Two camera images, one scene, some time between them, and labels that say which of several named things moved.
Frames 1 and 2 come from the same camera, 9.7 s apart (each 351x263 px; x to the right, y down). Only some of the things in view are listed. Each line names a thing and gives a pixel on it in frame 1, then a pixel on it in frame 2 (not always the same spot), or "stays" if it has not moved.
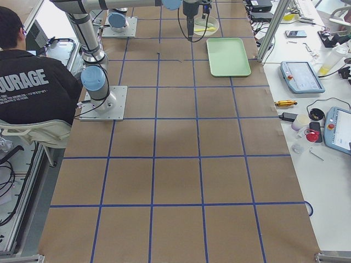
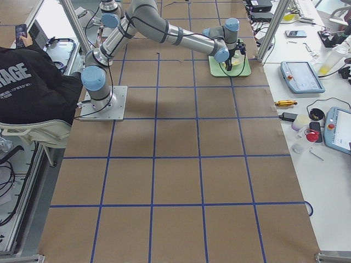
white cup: (301, 120) stays
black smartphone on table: (296, 33) stays
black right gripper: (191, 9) to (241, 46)
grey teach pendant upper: (300, 78) stays
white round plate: (201, 23) to (237, 59)
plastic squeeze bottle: (332, 59) stays
